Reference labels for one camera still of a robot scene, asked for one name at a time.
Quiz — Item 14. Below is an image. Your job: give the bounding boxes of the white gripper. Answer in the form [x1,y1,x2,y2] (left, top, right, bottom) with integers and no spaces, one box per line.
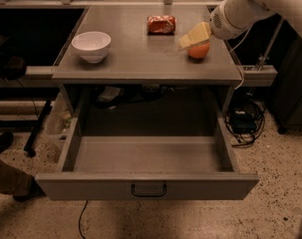
[177,1,243,51]

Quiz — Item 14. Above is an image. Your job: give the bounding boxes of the orange fruit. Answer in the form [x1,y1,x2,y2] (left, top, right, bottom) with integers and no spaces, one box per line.
[187,43,210,59]

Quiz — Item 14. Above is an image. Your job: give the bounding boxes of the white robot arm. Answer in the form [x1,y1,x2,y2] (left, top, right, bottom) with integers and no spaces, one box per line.
[177,0,302,50]

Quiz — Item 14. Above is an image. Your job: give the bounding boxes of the open grey top drawer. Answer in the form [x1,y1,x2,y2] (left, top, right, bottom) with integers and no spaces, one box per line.
[35,87,260,201]

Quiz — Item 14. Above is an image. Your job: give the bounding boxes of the crushed red soda can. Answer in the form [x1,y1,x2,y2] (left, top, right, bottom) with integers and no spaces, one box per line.
[148,15,176,34]

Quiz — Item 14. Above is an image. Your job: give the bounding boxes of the grey metal cabinet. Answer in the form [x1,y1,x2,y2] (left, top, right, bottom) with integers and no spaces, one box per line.
[53,3,241,117]

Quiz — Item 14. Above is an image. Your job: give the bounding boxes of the white ceramic bowl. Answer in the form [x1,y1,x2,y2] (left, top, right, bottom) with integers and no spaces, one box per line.
[71,31,112,64]

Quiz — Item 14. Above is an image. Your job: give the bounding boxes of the black shoe upper left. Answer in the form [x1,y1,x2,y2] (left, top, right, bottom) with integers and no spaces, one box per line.
[0,131,14,154]

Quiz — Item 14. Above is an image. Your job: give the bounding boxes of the black shoe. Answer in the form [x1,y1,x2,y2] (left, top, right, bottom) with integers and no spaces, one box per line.
[13,180,45,202]
[0,131,14,154]

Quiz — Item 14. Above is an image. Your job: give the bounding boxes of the person's leg brown trousers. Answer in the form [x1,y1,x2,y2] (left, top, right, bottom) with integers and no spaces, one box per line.
[0,159,33,196]

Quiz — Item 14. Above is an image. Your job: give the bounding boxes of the tangled black cables with box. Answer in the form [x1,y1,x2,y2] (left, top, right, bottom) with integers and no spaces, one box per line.
[224,97,266,148]

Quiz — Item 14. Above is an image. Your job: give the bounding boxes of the black drawer handle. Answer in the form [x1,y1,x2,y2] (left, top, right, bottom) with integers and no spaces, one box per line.
[131,184,166,197]

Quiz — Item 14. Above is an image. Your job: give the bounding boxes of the black floor cable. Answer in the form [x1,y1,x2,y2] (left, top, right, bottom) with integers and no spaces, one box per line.
[78,200,89,239]

